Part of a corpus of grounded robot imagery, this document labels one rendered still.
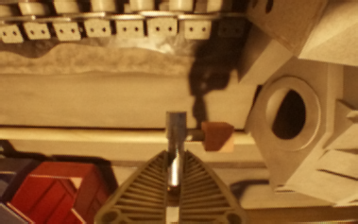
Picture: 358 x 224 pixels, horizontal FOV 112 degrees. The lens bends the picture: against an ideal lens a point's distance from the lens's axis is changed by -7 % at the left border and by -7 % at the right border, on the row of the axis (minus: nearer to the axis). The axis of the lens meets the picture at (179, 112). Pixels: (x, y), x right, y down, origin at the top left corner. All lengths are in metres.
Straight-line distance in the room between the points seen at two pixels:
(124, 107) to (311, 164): 0.37
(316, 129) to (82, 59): 0.43
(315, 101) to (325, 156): 0.08
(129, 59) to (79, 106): 0.19
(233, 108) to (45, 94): 0.48
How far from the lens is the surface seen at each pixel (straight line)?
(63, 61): 0.40
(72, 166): 0.55
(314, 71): 0.24
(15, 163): 0.68
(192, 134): 0.17
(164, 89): 0.32
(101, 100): 0.38
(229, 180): 0.58
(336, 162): 0.27
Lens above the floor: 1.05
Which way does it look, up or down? 60 degrees down
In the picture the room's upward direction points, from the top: 179 degrees counter-clockwise
